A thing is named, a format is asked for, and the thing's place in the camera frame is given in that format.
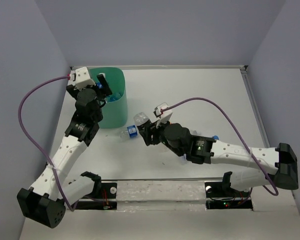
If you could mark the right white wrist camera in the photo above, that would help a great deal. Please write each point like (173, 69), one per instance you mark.
(162, 113)

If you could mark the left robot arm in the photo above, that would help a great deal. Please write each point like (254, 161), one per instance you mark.
(47, 200)

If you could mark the small blue label bottle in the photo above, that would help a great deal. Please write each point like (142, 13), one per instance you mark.
(128, 132)

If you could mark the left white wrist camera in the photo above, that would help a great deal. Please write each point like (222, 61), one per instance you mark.
(81, 78)

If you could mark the green plastic bin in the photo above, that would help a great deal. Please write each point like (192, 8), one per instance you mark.
(115, 114)

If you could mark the metal back frame rail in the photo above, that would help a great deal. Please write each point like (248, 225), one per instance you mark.
(154, 67)

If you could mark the metal frame rail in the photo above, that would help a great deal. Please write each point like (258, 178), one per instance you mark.
(154, 67)
(255, 109)

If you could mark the metal front rail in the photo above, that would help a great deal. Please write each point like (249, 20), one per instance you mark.
(167, 179)

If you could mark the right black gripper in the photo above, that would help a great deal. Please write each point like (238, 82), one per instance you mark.
(156, 126)

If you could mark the blue label bottle white cap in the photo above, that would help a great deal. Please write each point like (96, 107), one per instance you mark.
(102, 82)

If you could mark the black label bottle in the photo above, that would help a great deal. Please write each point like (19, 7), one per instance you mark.
(141, 121)

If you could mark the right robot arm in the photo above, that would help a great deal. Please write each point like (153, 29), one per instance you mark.
(276, 166)

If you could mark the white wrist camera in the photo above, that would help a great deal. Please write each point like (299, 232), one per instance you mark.
(81, 78)
(162, 113)

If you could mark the metal right frame rail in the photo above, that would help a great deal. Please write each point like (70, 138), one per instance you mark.
(255, 109)

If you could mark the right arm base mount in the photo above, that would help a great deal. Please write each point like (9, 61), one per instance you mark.
(220, 195)

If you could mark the blue cap crushed bottle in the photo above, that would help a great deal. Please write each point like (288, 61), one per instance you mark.
(216, 137)

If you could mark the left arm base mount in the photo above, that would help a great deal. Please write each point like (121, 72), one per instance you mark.
(104, 196)

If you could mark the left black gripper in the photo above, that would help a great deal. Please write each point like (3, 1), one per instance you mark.
(105, 87)

